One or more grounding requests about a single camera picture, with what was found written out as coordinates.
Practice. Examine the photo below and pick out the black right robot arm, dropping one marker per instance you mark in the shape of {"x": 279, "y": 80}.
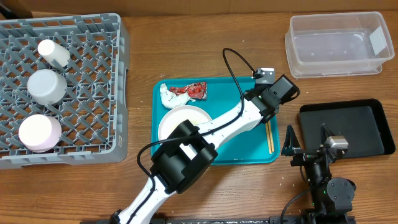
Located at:
{"x": 331, "y": 196}

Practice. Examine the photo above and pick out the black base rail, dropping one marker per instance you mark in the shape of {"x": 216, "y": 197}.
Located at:
{"x": 270, "y": 220}

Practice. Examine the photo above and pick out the white cup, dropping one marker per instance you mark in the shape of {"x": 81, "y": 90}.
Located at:
{"x": 51, "y": 51}

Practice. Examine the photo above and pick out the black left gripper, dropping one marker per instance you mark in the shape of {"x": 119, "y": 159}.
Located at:
{"x": 258, "y": 88}

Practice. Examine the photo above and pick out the pink white bowl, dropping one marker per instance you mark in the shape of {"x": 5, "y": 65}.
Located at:
{"x": 40, "y": 133}

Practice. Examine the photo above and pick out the red snack wrapper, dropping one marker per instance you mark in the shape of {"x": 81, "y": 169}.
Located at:
{"x": 197, "y": 91}

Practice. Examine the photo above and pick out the teal serving tray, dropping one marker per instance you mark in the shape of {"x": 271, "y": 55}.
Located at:
{"x": 250, "y": 147}

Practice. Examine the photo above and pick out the crumpled white tissue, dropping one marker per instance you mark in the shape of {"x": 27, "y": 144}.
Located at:
{"x": 170, "y": 100}

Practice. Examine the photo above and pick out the right wooden chopstick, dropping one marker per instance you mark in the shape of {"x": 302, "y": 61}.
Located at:
{"x": 272, "y": 141}

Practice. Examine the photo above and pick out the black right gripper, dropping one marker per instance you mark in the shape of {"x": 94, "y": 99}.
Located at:
{"x": 308, "y": 154}

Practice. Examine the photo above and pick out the white round plate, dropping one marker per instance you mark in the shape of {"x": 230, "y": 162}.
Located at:
{"x": 179, "y": 114}

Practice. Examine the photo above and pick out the grey dishwasher rack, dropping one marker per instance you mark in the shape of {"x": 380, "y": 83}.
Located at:
{"x": 93, "y": 113}

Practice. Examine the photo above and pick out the wooden chopstick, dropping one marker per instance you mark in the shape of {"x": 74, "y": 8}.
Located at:
{"x": 272, "y": 141}
{"x": 269, "y": 136}

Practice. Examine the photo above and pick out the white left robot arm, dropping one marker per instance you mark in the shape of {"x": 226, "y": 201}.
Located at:
{"x": 190, "y": 149}

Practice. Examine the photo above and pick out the white bowl in rack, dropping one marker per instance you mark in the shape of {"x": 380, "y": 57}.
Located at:
{"x": 46, "y": 87}

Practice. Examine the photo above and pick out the black plastic tray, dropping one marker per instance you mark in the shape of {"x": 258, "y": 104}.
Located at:
{"x": 363, "y": 123}

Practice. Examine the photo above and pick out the left wooden chopstick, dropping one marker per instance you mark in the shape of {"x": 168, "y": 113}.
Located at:
{"x": 269, "y": 136}

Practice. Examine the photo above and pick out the clear plastic bin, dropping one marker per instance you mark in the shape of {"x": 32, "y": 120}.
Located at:
{"x": 339, "y": 44}

